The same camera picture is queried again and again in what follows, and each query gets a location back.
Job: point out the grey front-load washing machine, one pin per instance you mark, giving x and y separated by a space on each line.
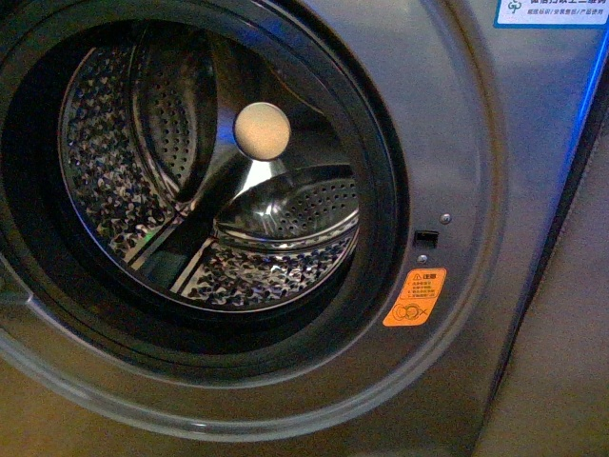
492 125

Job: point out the steel perforated drum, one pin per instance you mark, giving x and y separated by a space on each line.
206 173

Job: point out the orange warning sticker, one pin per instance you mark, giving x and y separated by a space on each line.
420 293

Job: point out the upper latch screw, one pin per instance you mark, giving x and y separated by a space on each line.
445 219

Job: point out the beige side cabinet panel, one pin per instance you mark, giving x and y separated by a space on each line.
553 398

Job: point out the black rubber door gasket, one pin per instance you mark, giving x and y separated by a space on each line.
84 294

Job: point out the blue white energy label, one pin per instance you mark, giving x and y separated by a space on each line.
564 14

